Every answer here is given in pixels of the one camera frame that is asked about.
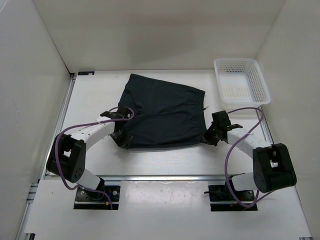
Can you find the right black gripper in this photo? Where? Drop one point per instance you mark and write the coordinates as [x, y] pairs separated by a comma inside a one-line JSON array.
[[207, 139]]

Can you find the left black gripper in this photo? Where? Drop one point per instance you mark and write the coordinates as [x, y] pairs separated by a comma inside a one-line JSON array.
[[126, 140]]

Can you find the dark navy sport shorts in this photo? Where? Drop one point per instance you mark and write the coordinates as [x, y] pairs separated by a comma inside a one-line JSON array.
[[166, 114]]

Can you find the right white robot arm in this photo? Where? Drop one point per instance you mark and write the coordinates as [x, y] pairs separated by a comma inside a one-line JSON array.
[[272, 165]]

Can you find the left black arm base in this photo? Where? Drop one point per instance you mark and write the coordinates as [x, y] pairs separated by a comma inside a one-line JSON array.
[[87, 200]]

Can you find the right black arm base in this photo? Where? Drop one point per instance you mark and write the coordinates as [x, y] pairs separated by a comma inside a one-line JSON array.
[[221, 199]]

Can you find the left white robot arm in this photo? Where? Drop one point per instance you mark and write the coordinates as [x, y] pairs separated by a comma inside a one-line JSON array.
[[67, 158]]

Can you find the white perforated plastic basket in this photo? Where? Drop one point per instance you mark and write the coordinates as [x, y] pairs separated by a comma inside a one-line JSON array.
[[240, 83]]

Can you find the small dark label sticker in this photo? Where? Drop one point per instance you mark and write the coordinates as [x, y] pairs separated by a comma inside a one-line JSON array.
[[86, 73]]

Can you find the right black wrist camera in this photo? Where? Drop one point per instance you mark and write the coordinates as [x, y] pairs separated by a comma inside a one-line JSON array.
[[220, 119]]

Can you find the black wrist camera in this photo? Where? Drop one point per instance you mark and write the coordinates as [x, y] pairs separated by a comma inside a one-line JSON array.
[[220, 119], [120, 112]]

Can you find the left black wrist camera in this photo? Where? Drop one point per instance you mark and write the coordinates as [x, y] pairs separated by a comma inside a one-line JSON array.
[[120, 112]]

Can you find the front aluminium rail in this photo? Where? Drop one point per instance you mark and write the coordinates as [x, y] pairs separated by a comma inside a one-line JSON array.
[[139, 178]]

